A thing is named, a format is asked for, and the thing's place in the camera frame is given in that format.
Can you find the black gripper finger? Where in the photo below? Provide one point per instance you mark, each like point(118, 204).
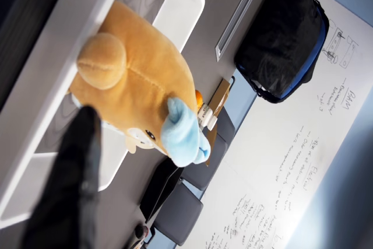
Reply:
point(67, 190)

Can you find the brown plush toy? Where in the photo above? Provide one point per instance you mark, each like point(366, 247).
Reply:
point(145, 71)

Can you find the white plastic bin, grey bottom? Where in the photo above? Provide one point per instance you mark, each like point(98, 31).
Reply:
point(180, 4)

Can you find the black flat open box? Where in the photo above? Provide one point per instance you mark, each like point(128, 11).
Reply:
point(161, 187)

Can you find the grey office chair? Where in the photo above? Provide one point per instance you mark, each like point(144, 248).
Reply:
point(225, 123)
point(204, 167)
point(177, 217)

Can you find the white pill bottle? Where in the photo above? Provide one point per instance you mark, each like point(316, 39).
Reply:
point(207, 116)

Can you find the orange fruit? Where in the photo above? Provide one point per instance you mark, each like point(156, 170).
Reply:
point(199, 97)

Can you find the brown cardboard box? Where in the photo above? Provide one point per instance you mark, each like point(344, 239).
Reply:
point(220, 94)

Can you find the whiteboard with handwriting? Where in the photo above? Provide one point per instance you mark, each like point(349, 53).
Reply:
point(291, 158)

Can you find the black bag with blue trim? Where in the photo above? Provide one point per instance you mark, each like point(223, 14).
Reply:
point(279, 39)

